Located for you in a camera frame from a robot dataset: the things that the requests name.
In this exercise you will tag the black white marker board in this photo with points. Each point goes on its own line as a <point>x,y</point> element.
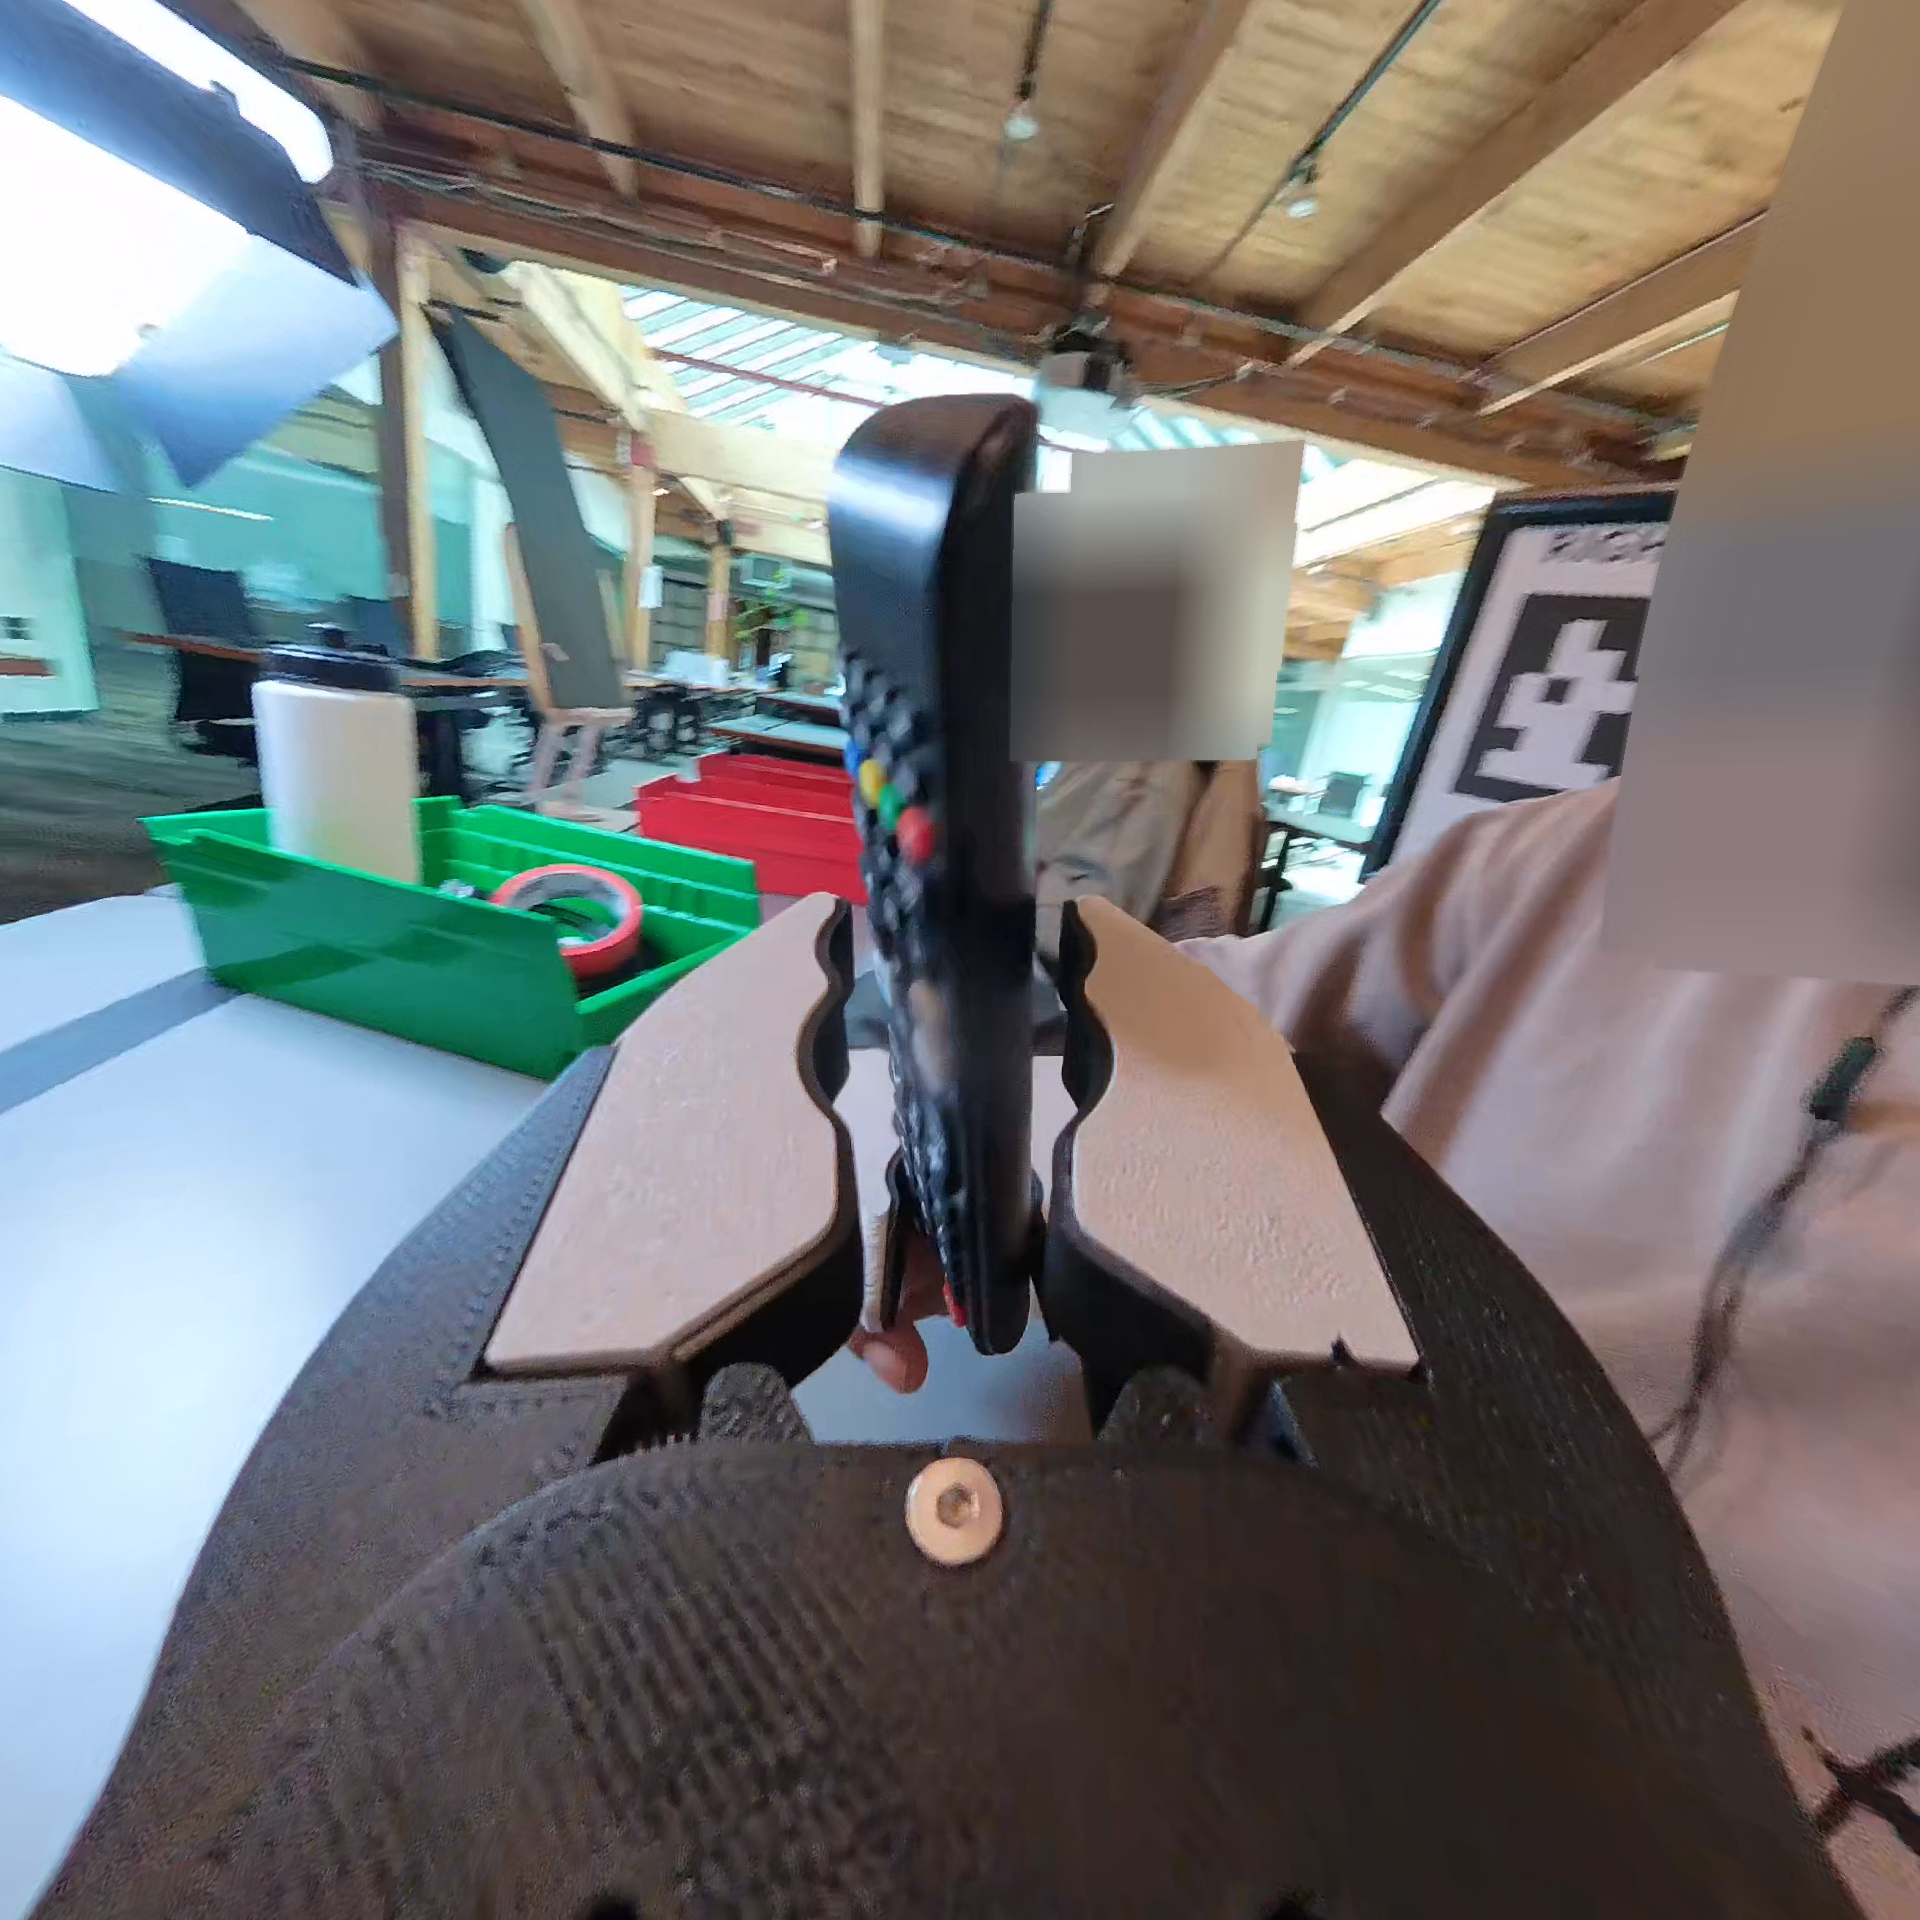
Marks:
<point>1546,691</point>

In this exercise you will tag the red tape roll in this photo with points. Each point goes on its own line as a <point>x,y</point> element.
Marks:
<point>577,883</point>

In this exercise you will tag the white junction box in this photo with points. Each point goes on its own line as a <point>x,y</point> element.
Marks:
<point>1086,390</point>

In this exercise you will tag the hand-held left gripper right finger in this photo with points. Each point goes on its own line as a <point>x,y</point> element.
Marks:
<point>1231,1184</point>

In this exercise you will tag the red plastic bin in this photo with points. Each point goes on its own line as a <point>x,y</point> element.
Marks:
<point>748,831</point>

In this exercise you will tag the person's left hand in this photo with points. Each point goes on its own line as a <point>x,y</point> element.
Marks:
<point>896,1362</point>

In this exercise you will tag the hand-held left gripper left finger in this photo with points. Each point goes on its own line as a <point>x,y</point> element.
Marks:
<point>675,1184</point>

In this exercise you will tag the white water bottle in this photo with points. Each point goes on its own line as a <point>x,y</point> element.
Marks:
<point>340,767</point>

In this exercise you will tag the green plastic bin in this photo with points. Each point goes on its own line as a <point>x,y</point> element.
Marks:
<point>373,958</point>

